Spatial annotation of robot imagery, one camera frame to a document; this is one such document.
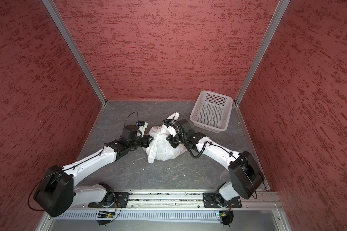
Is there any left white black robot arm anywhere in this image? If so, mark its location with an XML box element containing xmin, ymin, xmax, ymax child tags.
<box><xmin>31</xmin><ymin>120</ymin><xmax>153</xmax><ymax>217</ymax></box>

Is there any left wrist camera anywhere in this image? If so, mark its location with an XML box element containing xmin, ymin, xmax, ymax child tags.
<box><xmin>137</xmin><ymin>120</ymin><xmax>148</xmax><ymax>137</ymax></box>

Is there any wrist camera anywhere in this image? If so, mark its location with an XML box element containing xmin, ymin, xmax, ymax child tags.
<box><xmin>137</xmin><ymin>120</ymin><xmax>148</xmax><ymax>137</ymax></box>
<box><xmin>161</xmin><ymin>121</ymin><xmax>177</xmax><ymax>137</ymax></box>

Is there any right circuit board with wires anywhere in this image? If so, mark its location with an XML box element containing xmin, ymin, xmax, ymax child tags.
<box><xmin>218</xmin><ymin>205</ymin><xmax>234</xmax><ymax>226</ymax></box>

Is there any right aluminium corner post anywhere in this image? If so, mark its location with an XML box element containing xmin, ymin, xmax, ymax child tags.
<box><xmin>235</xmin><ymin>0</ymin><xmax>290</xmax><ymax>107</ymax></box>

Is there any left aluminium corner post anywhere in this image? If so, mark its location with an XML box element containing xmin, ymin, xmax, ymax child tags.
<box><xmin>42</xmin><ymin>0</ymin><xmax>108</xmax><ymax>106</ymax></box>

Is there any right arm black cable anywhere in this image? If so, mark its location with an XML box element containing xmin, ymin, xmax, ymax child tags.
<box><xmin>162</xmin><ymin>118</ymin><xmax>209</xmax><ymax>159</ymax></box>

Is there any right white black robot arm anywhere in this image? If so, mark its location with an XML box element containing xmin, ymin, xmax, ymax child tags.
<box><xmin>163</xmin><ymin>119</ymin><xmax>265</xmax><ymax>208</ymax></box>

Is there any left circuit board with wires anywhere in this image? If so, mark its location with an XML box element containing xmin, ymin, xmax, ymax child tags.
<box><xmin>96</xmin><ymin>208</ymin><xmax>122</xmax><ymax>226</ymax></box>

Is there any white plastic bag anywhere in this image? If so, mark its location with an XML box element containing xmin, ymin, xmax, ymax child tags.
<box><xmin>143</xmin><ymin>123</ymin><xmax>187</xmax><ymax>164</ymax></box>

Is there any circuit board with wires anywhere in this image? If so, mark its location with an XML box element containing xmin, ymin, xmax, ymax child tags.
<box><xmin>96</xmin><ymin>208</ymin><xmax>122</xmax><ymax>226</ymax></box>
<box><xmin>218</xmin><ymin>205</ymin><xmax>234</xmax><ymax>226</ymax></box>

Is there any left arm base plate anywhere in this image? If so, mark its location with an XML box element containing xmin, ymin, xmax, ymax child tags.
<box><xmin>88</xmin><ymin>192</ymin><xmax>129</xmax><ymax>209</ymax></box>

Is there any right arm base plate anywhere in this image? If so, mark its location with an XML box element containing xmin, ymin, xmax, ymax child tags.
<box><xmin>202</xmin><ymin>192</ymin><xmax>242</xmax><ymax>209</ymax></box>

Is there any aluminium corner post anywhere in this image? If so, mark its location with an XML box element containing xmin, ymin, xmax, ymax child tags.
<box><xmin>235</xmin><ymin>0</ymin><xmax>290</xmax><ymax>107</ymax></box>
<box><xmin>42</xmin><ymin>0</ymin><xmax>108</xmax><ymax>106</ymax></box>

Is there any aluminium front rail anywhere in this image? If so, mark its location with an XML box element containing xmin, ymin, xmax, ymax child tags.
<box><xmin>66</xmin><ymin>190</ymin><xmax>284</xmax><ymax>211</ymax></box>

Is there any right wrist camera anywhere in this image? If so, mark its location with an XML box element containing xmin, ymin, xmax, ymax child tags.
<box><xmin>161</xmin><ymin>121</ymin><xmax>177</xmax><ymax>137</ymax></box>

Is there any white perforated plastic basket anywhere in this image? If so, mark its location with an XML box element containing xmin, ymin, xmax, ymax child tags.
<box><xmin>190</xmin><ymin>90</ymin><xmax>233</xmax><ymax>133</ymax></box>

